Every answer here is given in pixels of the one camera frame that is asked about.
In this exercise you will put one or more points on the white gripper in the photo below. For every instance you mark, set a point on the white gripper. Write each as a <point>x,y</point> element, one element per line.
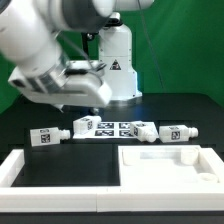
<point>86,86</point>

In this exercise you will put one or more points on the white square tabletop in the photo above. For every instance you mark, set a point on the white square tabletop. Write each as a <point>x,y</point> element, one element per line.
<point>144,166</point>

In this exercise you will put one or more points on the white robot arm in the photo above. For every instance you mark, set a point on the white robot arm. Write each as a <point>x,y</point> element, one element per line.
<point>70,52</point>

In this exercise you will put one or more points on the white marker sheet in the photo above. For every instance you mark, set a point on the white marker sheet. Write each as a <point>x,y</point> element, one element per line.
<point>107,130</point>

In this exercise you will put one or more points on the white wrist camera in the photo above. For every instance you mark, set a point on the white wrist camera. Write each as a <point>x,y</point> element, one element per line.
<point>19,81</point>

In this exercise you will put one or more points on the white U-shaped obstacle wall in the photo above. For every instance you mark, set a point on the white U-shaped obstacle wall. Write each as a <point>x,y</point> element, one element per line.
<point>177,197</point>

